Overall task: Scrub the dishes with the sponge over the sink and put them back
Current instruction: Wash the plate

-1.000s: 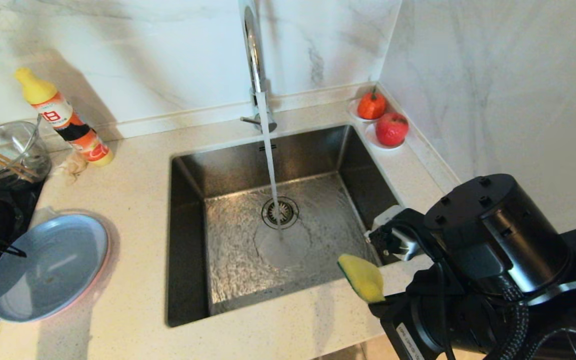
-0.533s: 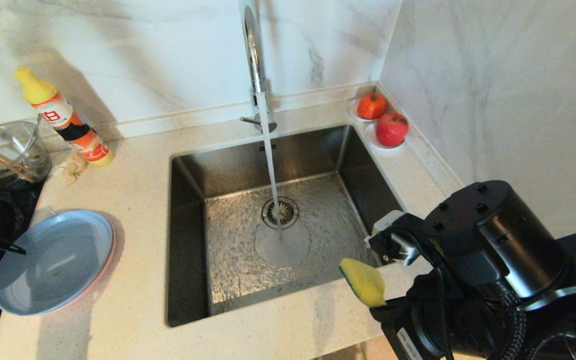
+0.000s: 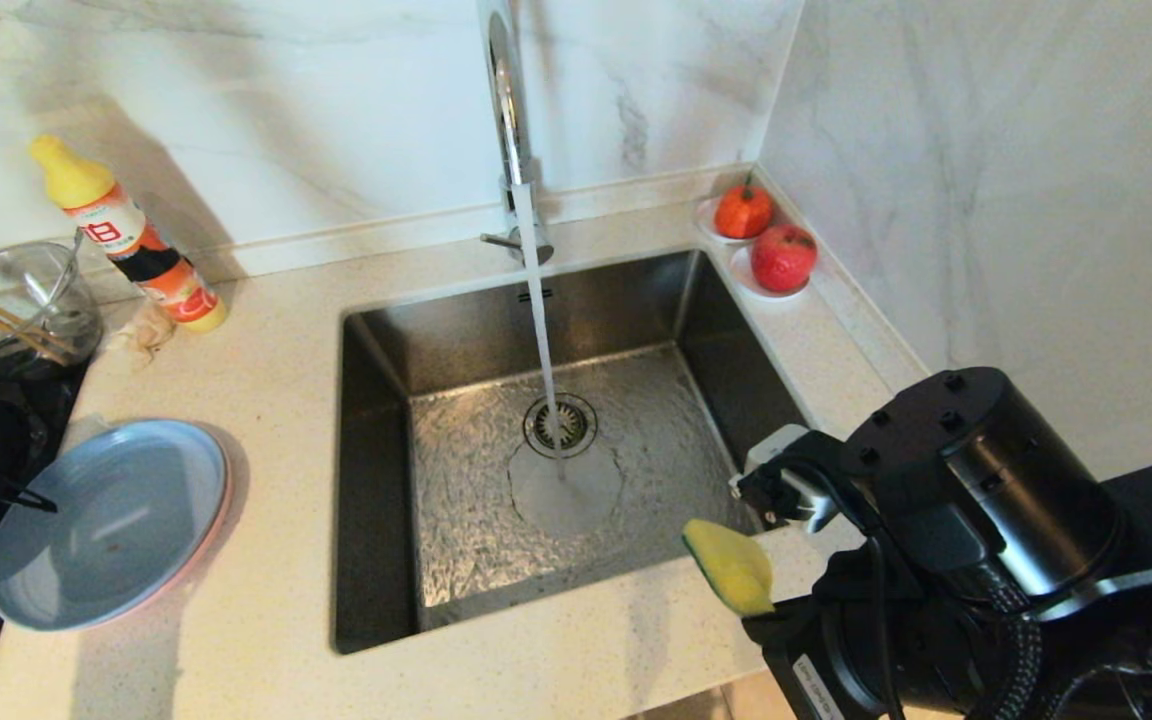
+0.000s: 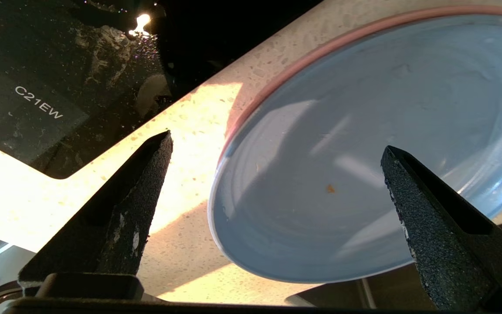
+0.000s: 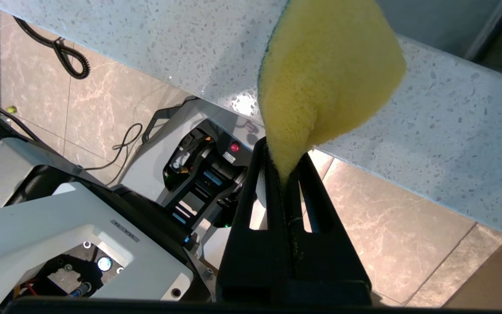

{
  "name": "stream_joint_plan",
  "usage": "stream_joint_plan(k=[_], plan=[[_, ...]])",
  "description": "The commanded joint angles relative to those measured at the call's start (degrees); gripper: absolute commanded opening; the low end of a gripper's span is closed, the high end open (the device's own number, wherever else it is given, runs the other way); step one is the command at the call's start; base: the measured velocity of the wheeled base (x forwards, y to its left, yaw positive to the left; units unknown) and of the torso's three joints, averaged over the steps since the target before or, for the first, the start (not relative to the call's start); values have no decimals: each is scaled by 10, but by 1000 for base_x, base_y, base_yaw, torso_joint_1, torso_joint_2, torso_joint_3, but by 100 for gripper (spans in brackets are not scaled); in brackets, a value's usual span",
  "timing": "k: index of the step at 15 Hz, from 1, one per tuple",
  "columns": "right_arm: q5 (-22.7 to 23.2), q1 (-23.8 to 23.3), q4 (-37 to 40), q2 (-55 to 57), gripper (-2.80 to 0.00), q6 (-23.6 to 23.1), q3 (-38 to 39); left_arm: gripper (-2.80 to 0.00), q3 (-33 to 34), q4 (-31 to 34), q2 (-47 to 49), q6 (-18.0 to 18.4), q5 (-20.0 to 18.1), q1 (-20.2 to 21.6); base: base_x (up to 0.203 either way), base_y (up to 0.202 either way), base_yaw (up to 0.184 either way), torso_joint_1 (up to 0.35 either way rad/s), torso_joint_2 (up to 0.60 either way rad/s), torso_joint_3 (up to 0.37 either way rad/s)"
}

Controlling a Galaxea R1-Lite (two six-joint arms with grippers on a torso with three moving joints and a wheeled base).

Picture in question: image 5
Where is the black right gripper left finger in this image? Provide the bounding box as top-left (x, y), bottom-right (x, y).
top-left (216, 136), bottom-right (294, 304)

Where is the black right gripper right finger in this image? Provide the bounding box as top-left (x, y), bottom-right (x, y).
top-left (288, 152), bottom-right (373, 305)

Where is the yellow green sponge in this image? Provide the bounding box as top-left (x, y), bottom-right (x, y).
top-left (258, 0), bottom-right (407, 184)

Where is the wooden cabinet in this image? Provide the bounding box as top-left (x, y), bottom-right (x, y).
top-left (442, 238), bottom-right (502, 308)

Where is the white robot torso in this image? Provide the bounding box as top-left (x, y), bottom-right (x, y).
top-left (0, 136), bottom-right (196, 307)

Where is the black coiled cable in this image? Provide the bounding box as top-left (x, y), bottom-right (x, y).
top-left (14, 17), bottom-right (91, 80)

